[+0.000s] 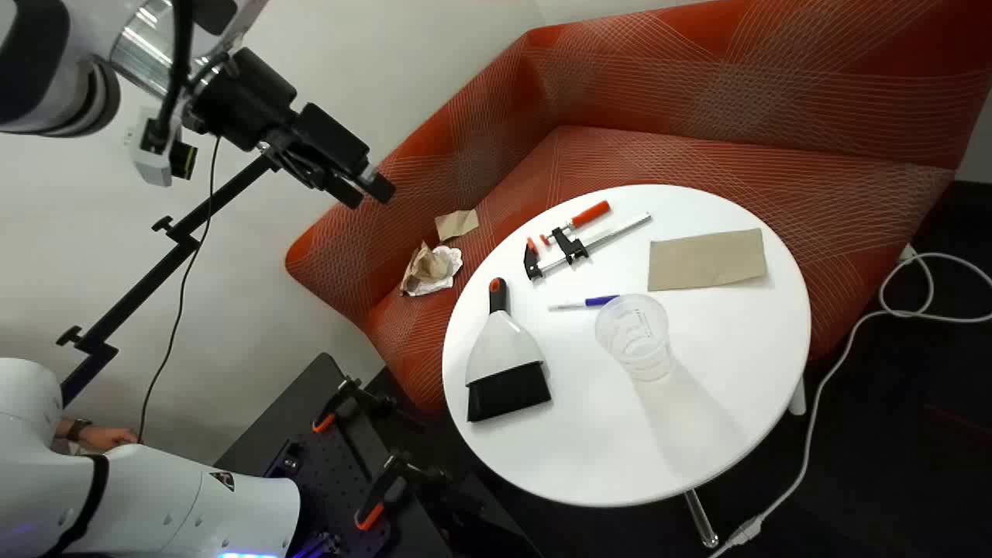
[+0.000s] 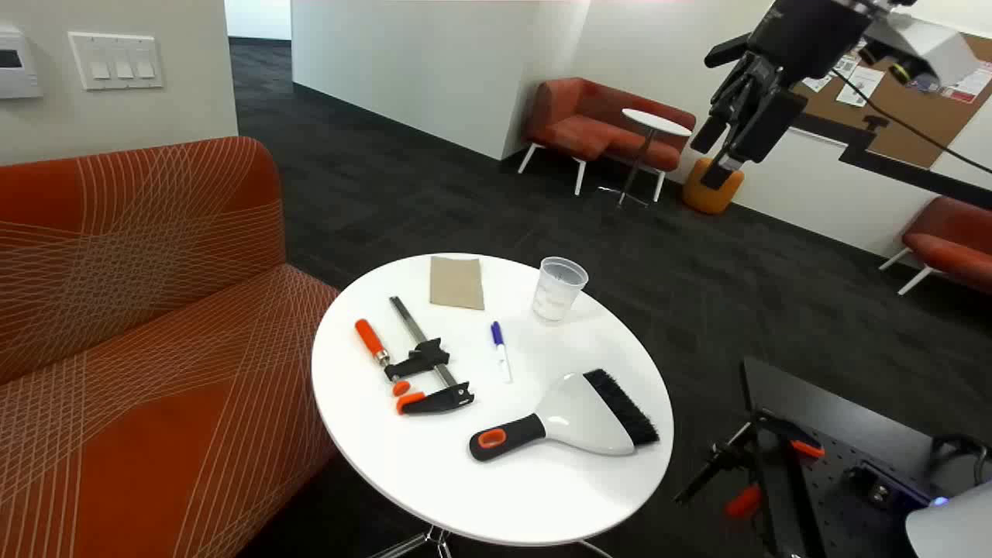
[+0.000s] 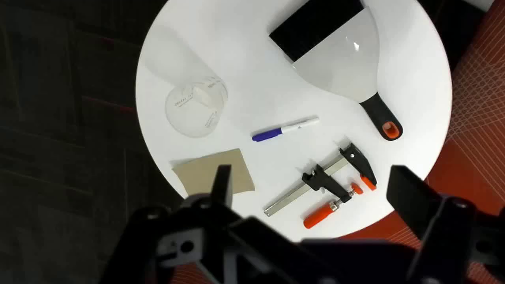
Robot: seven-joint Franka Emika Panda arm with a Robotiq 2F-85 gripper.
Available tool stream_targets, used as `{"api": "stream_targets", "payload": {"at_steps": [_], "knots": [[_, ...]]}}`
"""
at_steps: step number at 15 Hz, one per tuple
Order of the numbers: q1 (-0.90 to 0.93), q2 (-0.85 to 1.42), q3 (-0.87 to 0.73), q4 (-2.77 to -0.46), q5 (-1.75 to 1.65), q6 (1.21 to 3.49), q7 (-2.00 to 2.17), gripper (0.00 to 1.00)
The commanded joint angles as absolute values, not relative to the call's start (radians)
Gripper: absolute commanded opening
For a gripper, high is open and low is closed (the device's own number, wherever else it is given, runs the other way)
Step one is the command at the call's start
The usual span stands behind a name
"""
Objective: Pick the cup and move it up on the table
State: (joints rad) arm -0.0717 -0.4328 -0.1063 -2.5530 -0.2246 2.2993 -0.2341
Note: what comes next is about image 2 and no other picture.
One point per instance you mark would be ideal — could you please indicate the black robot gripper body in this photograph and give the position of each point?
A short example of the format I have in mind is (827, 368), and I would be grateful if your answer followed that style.
(791, 40)

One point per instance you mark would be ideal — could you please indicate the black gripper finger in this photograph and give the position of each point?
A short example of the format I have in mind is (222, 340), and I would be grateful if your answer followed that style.
(757, 133)
(722, 126)

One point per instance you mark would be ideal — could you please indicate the clear plastic cup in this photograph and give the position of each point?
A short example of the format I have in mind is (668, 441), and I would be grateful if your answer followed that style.
(560, 284)

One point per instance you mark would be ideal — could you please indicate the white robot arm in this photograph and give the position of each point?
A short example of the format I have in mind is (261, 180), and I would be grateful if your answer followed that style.
(888, 30)

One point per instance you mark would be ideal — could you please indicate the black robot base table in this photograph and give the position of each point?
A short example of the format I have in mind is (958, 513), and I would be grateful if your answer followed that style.
(881, 491)

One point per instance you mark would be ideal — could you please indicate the small round white side table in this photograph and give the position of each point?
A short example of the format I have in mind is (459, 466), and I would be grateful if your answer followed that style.
(657, 127)

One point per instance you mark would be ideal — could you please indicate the orange round ottoman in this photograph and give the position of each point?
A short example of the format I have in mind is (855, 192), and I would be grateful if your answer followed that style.
(708, 200)

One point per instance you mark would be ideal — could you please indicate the red lounge sofa background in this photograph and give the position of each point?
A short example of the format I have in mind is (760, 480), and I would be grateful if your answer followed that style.
(583, 123)

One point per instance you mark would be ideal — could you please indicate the cork bulletin board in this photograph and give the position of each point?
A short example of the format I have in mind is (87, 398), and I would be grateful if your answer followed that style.
(895, 106)

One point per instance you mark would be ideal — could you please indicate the red chair right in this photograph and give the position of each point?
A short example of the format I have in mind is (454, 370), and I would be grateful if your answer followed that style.
(949, 237)

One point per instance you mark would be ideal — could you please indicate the blue white marker pen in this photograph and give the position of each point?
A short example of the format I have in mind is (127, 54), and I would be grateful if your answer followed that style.
(498, 335)

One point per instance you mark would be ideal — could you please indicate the tan square card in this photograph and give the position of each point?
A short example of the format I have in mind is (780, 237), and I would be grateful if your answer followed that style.
(456, 284)

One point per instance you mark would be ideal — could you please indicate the black orange clamp on base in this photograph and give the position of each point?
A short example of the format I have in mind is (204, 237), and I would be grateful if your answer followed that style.
(773, 449)

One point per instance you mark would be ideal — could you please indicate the orange black bar clamp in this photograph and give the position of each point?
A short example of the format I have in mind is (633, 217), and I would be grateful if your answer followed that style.
(422, 358)

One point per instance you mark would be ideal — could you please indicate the orange patterned sofa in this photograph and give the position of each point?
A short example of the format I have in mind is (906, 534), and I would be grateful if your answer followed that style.
(152, 353)

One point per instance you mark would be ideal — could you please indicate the white scraper black orange handle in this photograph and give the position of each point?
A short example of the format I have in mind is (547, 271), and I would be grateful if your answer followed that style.
(583, 411)

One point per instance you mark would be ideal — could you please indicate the white wall light switch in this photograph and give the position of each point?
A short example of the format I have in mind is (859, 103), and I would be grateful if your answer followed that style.
(116, 61)

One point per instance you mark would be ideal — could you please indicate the white wall thermostat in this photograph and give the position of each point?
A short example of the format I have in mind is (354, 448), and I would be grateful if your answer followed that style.
(18, 65)

